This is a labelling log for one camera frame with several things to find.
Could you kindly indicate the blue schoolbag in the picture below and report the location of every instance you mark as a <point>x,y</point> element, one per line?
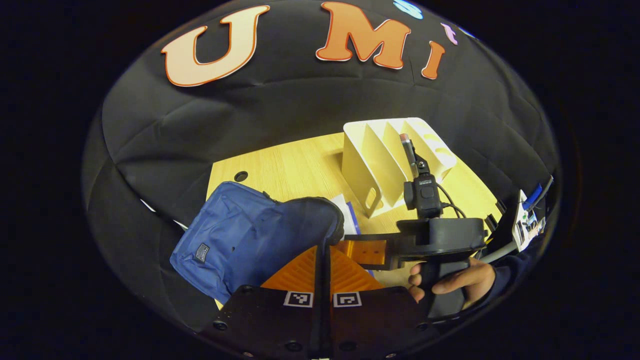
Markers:
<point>250,235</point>

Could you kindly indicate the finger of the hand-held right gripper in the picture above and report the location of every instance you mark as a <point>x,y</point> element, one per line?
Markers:
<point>375,236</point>
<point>370,252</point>

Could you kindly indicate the black backdrop cloth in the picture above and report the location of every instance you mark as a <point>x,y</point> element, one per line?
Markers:
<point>300,115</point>

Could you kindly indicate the white bookshelf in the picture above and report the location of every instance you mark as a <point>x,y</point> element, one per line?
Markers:
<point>365,170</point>

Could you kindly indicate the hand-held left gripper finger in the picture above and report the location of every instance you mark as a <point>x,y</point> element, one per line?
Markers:
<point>318,320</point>
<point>329,325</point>

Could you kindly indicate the white electronic device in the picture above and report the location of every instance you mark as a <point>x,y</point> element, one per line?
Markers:
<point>527,225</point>

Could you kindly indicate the dark blue book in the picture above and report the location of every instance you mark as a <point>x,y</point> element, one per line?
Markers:
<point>347,215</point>

